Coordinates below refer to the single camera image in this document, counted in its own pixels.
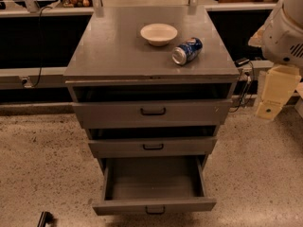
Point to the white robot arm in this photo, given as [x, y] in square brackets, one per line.
[281, 41]

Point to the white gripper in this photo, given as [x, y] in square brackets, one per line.
[281, 41]

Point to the black object on floor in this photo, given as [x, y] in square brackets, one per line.
[45, 218]

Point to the grey middle drawer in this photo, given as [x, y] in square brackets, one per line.
[148, 147]

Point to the grey bottom drawer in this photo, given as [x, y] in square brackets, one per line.
[153, 186]

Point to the white ceramic bowl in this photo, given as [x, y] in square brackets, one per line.
[158, 34]

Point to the cardboard box right edge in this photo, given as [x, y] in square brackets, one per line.
[299, 104]

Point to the grey drawer cabinet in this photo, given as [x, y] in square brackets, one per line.
[114, 63]

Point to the grey drawer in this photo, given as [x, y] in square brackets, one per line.
[147, 114]
[153, 186]
[148, 147]

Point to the black power adapter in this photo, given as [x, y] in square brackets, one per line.
[241, 62]

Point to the blue soda can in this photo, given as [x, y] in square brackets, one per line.
[187, 51]

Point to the grey top drawer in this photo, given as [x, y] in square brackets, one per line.
[147, 114]

